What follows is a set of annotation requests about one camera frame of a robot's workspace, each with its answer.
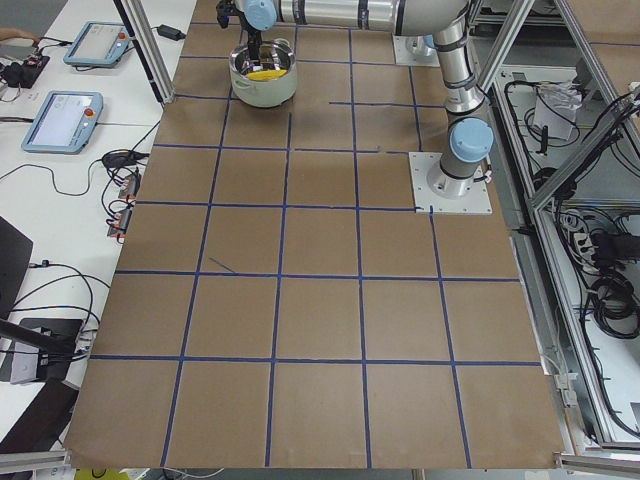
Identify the black monitor stand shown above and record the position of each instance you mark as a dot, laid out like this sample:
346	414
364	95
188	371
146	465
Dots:
40	348

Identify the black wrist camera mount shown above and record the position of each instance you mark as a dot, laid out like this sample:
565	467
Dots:
225	9

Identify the aluminium frame post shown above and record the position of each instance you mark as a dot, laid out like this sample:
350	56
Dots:
137	25

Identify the yellow corn cob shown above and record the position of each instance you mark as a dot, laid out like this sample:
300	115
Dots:
266	75

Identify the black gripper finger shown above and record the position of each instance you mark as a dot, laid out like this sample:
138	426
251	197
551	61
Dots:
254	42

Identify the teach pendant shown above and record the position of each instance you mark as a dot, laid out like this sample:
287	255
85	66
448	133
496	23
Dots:
64	123
98	44

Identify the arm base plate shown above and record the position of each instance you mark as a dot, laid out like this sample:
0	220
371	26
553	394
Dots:
436	193
415	51

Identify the brown paper table cover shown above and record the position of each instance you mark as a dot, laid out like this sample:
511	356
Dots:
278	300

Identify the black power adapter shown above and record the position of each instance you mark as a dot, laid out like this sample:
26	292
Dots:
171	33

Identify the pale green steel pot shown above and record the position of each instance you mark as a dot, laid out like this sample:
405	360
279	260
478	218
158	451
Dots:
269	84

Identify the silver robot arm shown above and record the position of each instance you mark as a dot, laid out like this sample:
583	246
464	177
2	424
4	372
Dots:
469	138

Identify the near teach pendant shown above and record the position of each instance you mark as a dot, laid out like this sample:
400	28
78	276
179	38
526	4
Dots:
64	123

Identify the far teach pendant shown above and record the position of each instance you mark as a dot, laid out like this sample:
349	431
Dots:
98	44

